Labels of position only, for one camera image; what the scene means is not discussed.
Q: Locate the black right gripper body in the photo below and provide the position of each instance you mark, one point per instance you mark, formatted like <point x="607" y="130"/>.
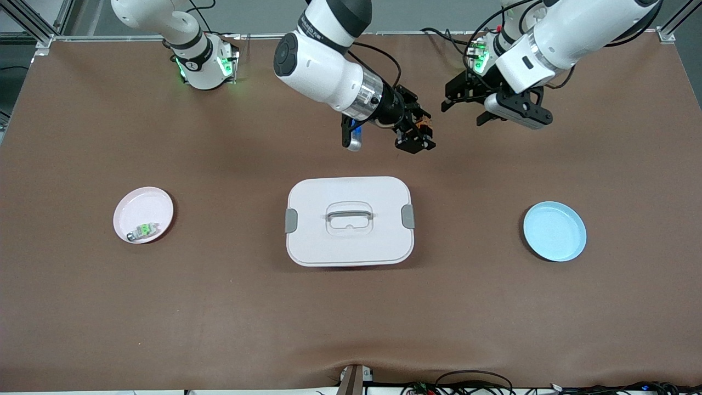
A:
<point x="392" y="108"/>

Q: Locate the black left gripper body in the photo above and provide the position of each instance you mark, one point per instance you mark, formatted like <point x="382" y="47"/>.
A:
<point x="476" y="87"/>

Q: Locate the orange push-button switch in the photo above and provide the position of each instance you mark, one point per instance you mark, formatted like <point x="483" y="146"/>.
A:
<point x="423" y="127"/>

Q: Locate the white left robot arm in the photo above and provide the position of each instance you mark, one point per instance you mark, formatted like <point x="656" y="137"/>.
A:
<point x="576" y="33"/>

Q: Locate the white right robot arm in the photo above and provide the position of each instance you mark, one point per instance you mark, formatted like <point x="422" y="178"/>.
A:
<point x="323" y="71"/>

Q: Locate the grey box latch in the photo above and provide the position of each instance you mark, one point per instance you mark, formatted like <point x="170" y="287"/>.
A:
<point x="291" y="220"/>
<point x="408" y="216"/>

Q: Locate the white lidded storage box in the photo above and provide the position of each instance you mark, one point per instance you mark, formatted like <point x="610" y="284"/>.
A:
<point x="351" y="247"/>

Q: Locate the light blue round plate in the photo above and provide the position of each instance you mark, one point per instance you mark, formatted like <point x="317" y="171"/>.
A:
<point x="554" y="233"/>

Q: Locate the brown table mat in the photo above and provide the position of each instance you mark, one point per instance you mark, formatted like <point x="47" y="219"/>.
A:
<point x="351" y="307"/>

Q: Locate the pale pink round plate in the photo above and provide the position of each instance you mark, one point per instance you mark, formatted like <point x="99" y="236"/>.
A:
<point x="148" y="206"/>

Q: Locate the green clear small connector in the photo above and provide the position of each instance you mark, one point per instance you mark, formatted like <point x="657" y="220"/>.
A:
<point x="143" y="230"/>

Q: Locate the aluminium table edge rail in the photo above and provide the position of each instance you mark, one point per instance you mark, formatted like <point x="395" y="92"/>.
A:
<point x="263" y="35"/>

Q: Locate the aluminium frame post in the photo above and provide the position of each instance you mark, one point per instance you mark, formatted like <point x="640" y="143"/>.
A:
<point x="66" y="16"/>
<point x="666" y="34"/>

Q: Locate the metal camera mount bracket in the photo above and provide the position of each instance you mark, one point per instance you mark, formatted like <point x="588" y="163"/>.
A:
<point x="354" y="381"/>

